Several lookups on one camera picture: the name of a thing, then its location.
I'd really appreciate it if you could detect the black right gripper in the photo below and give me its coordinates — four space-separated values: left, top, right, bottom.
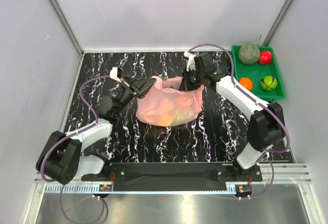
178 68 204 93

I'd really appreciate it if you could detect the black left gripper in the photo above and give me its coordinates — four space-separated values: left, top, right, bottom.
113 76 156 116

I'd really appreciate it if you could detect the pink plastic bag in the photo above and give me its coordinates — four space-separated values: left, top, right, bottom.
136 76 204 127

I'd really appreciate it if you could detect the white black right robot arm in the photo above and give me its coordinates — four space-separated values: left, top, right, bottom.
179 51 287 181

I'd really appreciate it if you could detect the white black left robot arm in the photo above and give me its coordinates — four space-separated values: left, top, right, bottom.
36 76 156 185

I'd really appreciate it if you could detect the green cracked ball fruit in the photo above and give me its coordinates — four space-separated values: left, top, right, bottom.
260 75 278 91

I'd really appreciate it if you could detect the orange in tray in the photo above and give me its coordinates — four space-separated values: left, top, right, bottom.
239 77 253 91

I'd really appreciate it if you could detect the grey green melon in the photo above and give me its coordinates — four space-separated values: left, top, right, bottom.
238 43 260 65

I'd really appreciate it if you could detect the red apple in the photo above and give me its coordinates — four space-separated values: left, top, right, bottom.
258 50 273 65

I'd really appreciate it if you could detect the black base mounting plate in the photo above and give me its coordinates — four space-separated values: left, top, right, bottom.
81 162 262 192

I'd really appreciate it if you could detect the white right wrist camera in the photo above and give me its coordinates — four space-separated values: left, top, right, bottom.
183 51 196 72

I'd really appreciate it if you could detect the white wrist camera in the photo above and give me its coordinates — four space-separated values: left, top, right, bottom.
109 67 124 83
183 51 196 72

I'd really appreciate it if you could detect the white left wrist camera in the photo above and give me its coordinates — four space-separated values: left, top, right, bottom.
109 67 124 83

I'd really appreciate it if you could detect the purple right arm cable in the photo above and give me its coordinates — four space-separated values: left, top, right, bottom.
187 43 291 200

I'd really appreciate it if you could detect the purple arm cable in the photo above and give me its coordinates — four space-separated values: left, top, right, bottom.
187 43 291 200
40 75 113 222

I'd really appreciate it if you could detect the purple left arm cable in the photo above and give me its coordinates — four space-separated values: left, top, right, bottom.
40 75 113 222

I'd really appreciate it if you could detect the aluminium rail frame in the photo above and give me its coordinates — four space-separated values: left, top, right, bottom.
24 161 324 223

